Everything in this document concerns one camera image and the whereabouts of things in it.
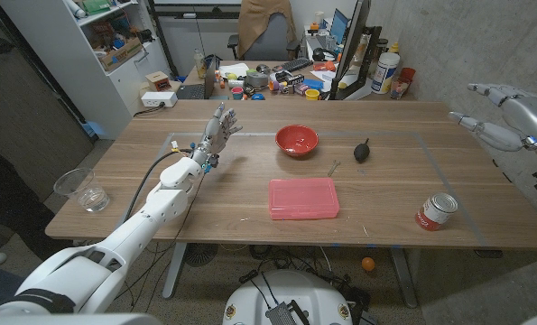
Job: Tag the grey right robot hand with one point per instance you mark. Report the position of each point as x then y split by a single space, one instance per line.
534 122

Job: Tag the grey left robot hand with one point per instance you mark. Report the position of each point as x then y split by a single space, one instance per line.
216 133

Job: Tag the red and white soup can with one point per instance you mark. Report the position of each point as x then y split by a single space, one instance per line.
435 212

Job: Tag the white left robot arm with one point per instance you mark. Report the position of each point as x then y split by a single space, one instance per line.
160 207

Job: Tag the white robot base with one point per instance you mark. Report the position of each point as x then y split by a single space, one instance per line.
295 293

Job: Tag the pink cup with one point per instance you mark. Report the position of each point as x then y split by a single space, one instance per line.
237 93

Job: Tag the red bowl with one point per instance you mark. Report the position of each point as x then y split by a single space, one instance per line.
295 140

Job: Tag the yellow cup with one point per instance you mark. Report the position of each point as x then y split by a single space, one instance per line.
312 94

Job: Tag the pink plastic tray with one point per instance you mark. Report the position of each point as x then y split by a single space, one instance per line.
303 198

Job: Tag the red cup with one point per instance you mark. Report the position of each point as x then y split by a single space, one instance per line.
408 73

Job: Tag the clear glass cup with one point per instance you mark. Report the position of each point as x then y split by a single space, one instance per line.
87 196

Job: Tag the black laptop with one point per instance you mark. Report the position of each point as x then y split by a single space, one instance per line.
191 91

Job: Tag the wooden desk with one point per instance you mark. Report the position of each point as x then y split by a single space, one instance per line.
187 80

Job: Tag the white power strip box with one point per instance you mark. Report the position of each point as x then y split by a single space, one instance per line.
159 99

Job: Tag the grey tape roll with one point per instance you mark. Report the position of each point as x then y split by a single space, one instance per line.
256 79

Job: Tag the clear bottle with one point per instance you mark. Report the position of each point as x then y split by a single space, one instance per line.
199 65

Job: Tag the small wooden box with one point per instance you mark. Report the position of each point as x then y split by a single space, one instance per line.
157 81

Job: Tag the black keyboard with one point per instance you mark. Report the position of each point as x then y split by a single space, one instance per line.
295 64

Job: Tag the grey office chair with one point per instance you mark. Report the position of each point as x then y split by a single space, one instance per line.
270 40

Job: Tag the brown chair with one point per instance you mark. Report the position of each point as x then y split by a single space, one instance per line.
256 18

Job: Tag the black round grille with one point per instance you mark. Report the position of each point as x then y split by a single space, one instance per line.
200 254

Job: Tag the cardboard box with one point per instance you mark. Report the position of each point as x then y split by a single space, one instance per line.
119 56

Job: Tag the black headphones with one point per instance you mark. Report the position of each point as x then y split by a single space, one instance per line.
322 55

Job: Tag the white shelf unit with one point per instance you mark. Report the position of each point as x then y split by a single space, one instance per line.
83 86

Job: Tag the grey metal table leg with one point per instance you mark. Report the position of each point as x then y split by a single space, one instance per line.
174 271
403 280

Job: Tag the black rubber air blower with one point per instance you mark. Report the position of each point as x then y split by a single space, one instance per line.
361 152

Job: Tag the white canister with blue label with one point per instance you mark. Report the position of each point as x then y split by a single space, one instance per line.
384 72

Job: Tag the blue tablet screen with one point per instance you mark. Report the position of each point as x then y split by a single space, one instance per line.
339 25

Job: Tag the black computer monitor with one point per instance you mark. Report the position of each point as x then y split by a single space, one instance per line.
354 40

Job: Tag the orange ball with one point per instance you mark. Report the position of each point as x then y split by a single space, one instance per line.
368 264

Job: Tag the person in black trousers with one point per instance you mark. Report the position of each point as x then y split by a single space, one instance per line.
6 194

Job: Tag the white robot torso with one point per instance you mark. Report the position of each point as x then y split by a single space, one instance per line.
69 319

